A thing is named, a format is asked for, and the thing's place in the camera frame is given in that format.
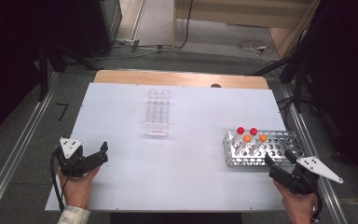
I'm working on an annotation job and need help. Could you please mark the orange capped test tube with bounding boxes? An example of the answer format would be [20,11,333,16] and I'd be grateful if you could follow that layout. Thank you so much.
[248,133,269,157]
[234,133,253,156]

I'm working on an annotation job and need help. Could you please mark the black stand legs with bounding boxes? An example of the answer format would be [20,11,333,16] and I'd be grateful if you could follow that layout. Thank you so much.
[251,31,313,114]
[37,40,98,103]

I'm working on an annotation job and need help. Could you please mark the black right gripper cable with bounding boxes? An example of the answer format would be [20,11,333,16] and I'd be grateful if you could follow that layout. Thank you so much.
[310,186,324,222]

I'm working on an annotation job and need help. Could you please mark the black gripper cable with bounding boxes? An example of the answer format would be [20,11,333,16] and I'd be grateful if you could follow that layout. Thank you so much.
[310,186,324,222]
[49,147,67,213]

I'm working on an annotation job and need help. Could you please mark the white floor cable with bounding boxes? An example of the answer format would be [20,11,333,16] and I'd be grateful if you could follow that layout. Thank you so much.
[236,39,273,65]

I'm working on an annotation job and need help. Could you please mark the light wooden furniture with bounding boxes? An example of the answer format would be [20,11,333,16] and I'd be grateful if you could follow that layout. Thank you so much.
[172,0,322,60]

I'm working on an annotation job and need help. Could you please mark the black cabinet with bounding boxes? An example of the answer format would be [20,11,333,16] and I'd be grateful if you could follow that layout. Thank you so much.
[74,0,123,59]

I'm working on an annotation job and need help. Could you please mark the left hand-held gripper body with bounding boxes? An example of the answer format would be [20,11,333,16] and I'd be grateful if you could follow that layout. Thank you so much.
[55,137,96,178]

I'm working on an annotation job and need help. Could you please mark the person's right hand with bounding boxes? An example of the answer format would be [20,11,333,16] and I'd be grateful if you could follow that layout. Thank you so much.
[272,180,318,224]

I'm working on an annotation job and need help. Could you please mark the clear plastic tube rack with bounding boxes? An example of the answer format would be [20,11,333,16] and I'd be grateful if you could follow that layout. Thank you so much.
[145,89,171,137]

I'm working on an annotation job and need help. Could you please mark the perforated metal tube rack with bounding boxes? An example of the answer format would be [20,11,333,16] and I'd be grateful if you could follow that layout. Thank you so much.
[223,129,306,168]

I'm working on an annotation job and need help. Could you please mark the red capped test tube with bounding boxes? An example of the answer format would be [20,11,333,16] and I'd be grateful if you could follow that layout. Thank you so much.
[244,127,259,147]
[231,126,246,148]

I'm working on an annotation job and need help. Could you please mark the grey floor cables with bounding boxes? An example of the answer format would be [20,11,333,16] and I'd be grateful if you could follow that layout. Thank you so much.
[92,38,176,61]

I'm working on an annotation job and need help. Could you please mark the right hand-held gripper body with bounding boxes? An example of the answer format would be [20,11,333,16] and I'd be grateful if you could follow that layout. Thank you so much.
[268,156,345,196]

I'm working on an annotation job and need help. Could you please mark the metal floor rail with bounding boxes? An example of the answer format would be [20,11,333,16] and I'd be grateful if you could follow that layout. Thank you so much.
[279,83,350,224]
[0,71,60,224]

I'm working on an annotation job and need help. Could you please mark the black floor cable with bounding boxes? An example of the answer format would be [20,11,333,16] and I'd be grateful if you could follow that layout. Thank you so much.
[172,0,196,50]

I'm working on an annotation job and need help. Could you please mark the dark curtain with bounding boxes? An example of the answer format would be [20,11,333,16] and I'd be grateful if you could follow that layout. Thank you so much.
[301,0,358,178]

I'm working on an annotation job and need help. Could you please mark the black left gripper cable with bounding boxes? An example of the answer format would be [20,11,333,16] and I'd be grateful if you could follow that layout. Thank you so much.
[49,147,67,213]

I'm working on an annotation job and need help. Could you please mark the person's left hand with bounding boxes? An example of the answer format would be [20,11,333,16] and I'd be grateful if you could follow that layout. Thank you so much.
[57,166,102,209]

